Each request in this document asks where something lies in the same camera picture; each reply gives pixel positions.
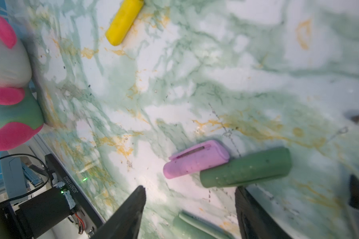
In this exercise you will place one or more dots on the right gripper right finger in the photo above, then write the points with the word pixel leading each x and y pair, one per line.
pixel 254 222

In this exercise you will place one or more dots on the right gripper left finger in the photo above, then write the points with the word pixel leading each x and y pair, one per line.
pixel 126 221

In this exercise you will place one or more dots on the dark green pen cap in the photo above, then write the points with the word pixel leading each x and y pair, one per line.
pixel 253 168

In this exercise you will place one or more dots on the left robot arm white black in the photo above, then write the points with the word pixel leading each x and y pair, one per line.
pixel 35 216

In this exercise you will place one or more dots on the light green pen cap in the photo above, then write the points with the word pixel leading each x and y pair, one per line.
pixel 188 227

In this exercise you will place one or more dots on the pink pen cap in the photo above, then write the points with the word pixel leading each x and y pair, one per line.
pixel 203 156

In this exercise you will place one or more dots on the yellow pen cap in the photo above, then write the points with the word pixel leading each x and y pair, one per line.
pixel 123 21

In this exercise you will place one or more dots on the plush toy pink green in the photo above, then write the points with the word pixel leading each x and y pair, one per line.
pixel 20 114

